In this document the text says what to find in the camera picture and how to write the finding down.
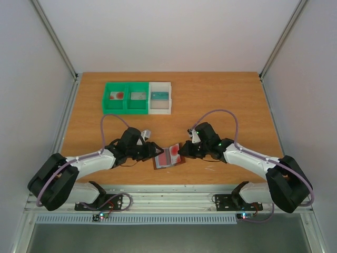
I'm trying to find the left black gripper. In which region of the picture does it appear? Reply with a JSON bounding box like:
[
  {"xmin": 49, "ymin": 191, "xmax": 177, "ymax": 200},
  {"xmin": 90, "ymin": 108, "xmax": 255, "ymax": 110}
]
[{"xmin": 127, "ymin": 142, "xmax": 164, "ymax": 161}]

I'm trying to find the red circle white card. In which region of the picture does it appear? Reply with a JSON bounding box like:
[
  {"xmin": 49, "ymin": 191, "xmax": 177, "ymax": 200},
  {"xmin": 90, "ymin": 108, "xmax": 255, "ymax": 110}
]
[{"xmin": 169, "ymin": 143, "xmax": 181, "ymax": 166}]

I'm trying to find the brown leather card holder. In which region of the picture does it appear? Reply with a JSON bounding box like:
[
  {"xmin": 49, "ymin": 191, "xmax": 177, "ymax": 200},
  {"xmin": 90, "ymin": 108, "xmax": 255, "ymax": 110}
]
[{"xmin": 153, "ymin": 143, "xmax": 186, "ymax": 170}]

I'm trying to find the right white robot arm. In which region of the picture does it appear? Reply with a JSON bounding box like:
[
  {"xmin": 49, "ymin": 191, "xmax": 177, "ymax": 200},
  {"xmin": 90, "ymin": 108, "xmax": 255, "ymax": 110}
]
[{"xmin": 178, "ymin": 122, "xmax": 313, "ymax": 213}]

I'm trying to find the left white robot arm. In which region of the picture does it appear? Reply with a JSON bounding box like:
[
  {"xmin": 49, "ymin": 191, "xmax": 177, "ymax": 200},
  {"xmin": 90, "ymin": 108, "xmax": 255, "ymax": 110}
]
[{"xmin": 27, "ymin": 127, "xmax": 164, "ymax": 211}]

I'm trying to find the red card in holder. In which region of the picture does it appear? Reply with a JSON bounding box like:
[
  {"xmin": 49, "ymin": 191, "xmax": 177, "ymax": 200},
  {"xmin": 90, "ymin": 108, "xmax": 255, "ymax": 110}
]
[{"xmin": 156, "ymin": 153, "xmax": 171, "ymax": 167}]

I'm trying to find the teal card in bin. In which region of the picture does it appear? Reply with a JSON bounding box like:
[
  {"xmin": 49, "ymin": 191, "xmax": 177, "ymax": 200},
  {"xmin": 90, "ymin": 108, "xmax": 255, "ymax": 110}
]
[{"xmin": 151, "ymin": 91, "xmax": 169, "ymax": 101}]

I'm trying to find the red dotted card in bin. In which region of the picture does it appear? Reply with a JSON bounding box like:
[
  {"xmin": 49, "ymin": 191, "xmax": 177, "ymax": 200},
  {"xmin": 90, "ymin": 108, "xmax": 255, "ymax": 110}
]
[{"xmin": 109, "ymin": 91, "xmax": 124, "ymax": 100}]

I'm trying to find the green two-compartment bin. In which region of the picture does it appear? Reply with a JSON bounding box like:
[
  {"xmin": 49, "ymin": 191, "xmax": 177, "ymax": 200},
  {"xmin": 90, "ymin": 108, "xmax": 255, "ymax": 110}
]
[{"xmin": 102, "ymin": 82, "xmax": 149, "ymax": 115}]

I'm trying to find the white translucent bin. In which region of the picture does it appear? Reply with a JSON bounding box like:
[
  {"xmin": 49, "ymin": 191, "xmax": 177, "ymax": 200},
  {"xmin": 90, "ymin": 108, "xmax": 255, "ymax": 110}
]
[{"xmin": 148, "ymin": 82, "xmax": 172, "ymax": 115}]

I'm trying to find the left green circuit board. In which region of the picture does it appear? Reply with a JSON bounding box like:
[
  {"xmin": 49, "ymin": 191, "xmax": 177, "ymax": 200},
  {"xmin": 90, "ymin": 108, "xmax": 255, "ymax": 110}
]
[{"xmin": 92, "ymin": 213, "xmax": 109, "ymax": 222}]

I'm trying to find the green circuit board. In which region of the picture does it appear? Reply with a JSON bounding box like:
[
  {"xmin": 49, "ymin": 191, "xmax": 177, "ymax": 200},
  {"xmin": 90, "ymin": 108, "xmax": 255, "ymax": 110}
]
[
  {"xmin": 236, "ymin": 212, "xmax": 255, "ymax": 220},
  {"xmin": 92, "ymin": 213, "xmax": 109, "ymax": 222}
]

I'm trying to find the right green circuit board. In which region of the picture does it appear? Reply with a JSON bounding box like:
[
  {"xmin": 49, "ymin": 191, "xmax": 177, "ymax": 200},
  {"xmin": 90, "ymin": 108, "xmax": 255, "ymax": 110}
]
[{"xmin": 236, "ymin": 212, "xmax": 255, "ymax": 220}]

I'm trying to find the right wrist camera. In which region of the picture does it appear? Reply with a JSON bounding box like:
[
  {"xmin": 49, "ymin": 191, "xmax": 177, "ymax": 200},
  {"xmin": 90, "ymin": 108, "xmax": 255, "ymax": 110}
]
[{"xmin": 187, "ymin": 129, "xmax": 201, "ymax": 144}]

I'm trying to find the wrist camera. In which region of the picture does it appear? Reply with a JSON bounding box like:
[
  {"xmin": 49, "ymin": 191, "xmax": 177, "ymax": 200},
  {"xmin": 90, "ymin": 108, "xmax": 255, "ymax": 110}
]
[
  {"xmin": 187, "ymin": 129, "xmax": 201, "ymax": 144},
  {"xmin": 141, "ymin": 130, "xmax": 151, "ymax": 141}
]

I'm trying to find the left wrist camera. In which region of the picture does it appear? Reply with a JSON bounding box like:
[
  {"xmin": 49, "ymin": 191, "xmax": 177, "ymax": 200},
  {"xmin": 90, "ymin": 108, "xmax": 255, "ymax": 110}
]
[{"xmin": 141, "ymin": 130, "xmax": 151, "ymax": 141}]

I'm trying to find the aluminium rail frame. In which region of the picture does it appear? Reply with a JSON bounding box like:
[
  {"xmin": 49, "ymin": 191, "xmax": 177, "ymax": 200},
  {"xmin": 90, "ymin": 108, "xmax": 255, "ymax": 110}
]
[{"xmin": 23, "ymin": 184, "xmax": 314, "ymax": 214}]

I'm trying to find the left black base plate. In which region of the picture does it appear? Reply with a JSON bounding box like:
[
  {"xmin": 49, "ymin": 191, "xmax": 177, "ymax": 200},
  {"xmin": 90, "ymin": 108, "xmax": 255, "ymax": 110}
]
[{"xmin": 74, "ymin": 194, "xmax": 123, "ymax": 211}]

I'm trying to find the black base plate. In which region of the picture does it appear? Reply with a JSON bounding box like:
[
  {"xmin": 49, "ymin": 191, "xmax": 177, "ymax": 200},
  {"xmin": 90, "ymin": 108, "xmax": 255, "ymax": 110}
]
[
  {"xmin": 74, "ymin": 194, "xmax": 123, "ymax": 211},
  {"xmin": 212, "ymin": 194, "xmax": 263, "ymax": 211}
]

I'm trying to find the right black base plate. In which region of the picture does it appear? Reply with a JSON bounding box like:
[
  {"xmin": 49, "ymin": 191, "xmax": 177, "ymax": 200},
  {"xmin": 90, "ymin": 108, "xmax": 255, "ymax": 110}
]
[{"xmin": 212, "ymin": 194, "xmax": 263, "ymax": 211}]

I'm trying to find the grey slotted cable duct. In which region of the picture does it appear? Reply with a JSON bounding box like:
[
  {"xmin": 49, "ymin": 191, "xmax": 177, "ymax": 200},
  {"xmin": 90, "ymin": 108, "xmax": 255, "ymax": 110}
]
[{"xmin": 35, "ymin": 213, "xmax": 237, "ymax": 225}]

